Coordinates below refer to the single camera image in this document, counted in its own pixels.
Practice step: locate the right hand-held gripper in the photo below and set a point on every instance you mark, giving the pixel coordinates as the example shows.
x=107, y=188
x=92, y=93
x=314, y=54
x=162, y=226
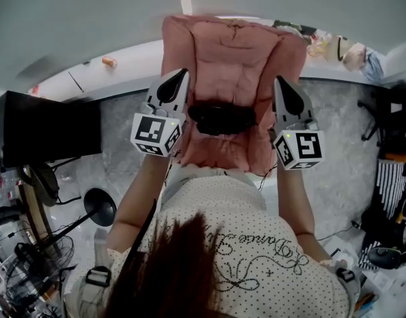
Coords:
x=302, y=146

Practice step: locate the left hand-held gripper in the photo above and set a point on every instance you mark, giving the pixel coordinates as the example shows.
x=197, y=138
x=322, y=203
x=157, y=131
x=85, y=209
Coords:
x=149, y=132

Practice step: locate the pink padded seat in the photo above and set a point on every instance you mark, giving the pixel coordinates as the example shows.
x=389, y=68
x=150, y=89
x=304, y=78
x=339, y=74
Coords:
x=232, y=65

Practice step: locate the person's left forearm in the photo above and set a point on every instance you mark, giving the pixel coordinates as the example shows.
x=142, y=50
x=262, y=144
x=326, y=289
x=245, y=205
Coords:
x=136, y=190

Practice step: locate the person's right forearm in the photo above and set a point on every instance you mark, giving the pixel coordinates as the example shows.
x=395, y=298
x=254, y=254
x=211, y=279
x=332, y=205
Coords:
x=293, y=200

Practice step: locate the black pouch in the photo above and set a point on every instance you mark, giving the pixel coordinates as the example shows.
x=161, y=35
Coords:
x=222, y=119

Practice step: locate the orange snack packet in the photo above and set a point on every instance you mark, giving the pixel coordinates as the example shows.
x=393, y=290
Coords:
x=109, y=61

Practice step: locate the pile of bags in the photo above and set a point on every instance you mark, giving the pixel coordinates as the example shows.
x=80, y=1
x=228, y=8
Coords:
x=341, y=50

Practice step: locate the black pen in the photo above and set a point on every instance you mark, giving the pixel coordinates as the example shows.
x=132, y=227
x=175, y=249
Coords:
x=76, y=81

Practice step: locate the black office chair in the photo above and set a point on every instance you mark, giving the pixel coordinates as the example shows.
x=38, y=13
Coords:
x=388, y=111

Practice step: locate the black monitor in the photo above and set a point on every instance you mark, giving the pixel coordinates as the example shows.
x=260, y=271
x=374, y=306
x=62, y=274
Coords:
x=50, y=128

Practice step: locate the black white striped cloth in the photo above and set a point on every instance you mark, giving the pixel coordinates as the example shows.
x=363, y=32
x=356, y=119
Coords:
x=391, y=187

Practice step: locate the black round stand base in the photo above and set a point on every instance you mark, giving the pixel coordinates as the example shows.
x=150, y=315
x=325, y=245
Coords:
x=100, y=207

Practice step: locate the person's dotted white shirt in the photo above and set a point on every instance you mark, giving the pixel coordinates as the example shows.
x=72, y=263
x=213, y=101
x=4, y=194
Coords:
x=255, y=243

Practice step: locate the wooden plank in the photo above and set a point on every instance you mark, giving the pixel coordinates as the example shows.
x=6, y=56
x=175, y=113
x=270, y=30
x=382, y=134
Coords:
x=35, y=210

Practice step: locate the black helmet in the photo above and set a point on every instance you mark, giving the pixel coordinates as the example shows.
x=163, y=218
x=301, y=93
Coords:
x=385, y=256

